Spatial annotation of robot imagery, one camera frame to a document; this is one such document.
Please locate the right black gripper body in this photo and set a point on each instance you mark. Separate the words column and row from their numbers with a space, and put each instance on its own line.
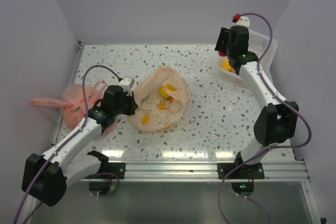
column 229, row 51

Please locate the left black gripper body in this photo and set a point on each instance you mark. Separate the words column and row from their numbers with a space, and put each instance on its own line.
column 126, row 106

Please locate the small brown fruit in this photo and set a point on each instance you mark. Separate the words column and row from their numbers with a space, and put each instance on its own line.
column 226, row 66

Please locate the orange plastic bag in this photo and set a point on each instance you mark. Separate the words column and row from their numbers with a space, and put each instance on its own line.
column 154, row 112

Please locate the red fruit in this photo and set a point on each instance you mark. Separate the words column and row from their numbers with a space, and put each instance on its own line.
column 222, row 54

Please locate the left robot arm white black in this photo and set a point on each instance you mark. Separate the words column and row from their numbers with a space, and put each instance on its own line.
column 48, row 176

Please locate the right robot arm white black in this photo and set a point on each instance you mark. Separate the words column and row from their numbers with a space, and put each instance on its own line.
column 277, row 120

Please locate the pink plastic bag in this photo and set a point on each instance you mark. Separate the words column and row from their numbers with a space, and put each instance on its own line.
column 71, row 104

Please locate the yellow fruit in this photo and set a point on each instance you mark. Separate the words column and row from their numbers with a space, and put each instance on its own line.
column 163, row 90

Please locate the white plastic basket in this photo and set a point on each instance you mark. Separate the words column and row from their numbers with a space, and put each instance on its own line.
column 257, row 44

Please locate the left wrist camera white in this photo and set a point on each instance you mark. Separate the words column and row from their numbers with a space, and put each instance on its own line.
column 127, row 84

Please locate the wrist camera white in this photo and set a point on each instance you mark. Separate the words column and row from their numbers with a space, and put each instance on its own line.
column 127, row 84
column 241, row 20

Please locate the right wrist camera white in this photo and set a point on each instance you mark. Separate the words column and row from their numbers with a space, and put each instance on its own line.
column 241, row 20

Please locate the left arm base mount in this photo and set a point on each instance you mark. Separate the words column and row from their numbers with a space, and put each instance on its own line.
column 106, row 180

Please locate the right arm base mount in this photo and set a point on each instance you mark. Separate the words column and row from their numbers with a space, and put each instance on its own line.
column 247, row 173

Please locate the aluminium rail front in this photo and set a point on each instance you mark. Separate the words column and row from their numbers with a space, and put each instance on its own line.
column 206, row 171

